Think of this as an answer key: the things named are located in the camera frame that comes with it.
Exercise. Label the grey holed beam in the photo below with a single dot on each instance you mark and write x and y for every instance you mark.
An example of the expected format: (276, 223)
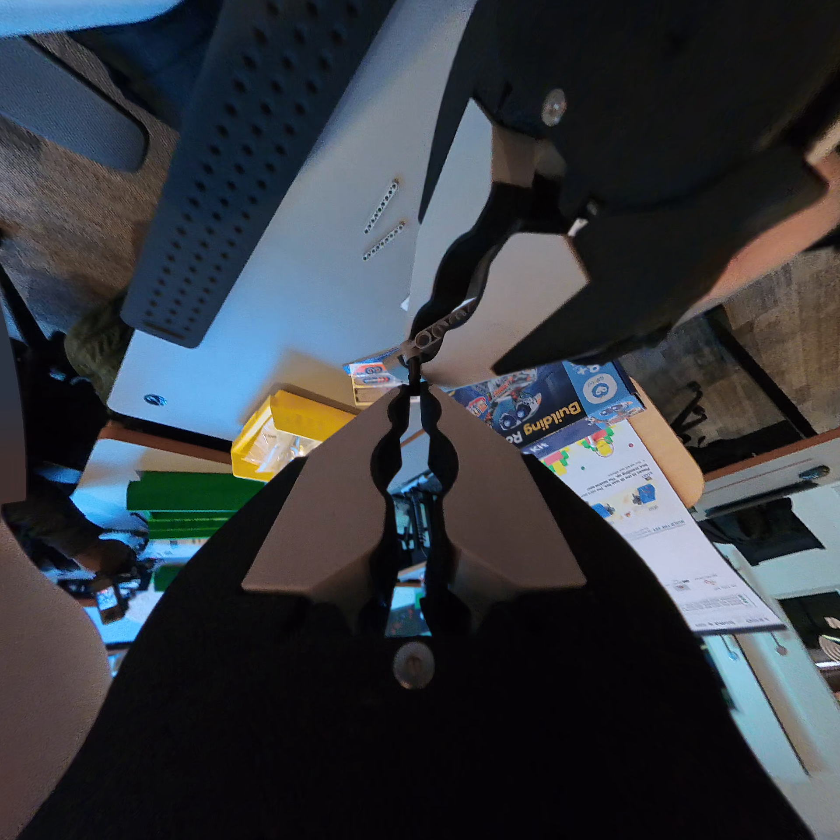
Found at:
(382, 207)
(384, 241)

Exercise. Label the green storage bin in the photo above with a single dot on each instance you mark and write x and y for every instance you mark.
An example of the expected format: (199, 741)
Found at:
(190, 492)

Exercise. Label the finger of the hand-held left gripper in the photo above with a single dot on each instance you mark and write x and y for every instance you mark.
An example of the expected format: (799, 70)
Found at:
(453, 190)
(525, 289)

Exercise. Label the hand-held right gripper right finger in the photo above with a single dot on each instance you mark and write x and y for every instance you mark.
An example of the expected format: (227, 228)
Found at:
(512, 525)

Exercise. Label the black perforated pad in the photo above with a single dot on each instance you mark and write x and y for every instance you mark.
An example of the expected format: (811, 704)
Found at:
(249, 164)

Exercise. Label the blue robot kit box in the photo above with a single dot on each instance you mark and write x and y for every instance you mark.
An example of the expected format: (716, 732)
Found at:
(544, 407)

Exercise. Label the sticker sheet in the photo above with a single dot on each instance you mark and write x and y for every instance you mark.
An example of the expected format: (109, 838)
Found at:
(374, 374)

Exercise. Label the small black pin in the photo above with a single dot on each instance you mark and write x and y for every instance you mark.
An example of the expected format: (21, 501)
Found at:
(414, 377)

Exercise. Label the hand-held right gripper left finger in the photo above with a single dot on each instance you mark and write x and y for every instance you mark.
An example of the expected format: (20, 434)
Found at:
(315, 525)

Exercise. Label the wooden document stand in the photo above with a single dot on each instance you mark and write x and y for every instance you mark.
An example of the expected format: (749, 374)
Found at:
(669, 446)

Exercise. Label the clear plastic bags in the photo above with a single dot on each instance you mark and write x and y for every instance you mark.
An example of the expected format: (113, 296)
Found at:
(282, 453)

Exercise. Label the brown-edged office desk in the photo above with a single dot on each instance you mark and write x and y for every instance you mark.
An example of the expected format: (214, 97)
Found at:
(768, 459)

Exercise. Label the printed instruction sheet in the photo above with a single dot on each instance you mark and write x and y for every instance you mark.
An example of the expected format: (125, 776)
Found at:
(656, 525)

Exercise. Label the yellow storage bin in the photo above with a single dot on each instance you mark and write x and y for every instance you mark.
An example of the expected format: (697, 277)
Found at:
(282, 420)

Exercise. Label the black office chair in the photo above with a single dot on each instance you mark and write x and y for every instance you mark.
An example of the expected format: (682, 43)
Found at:
(689, 413)

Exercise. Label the grey beam with end connector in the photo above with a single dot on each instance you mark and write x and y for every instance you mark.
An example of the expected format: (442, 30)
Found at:
(436, 331)

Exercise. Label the person's left forearm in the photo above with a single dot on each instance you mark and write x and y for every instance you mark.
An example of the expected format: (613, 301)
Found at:
(774, 262)

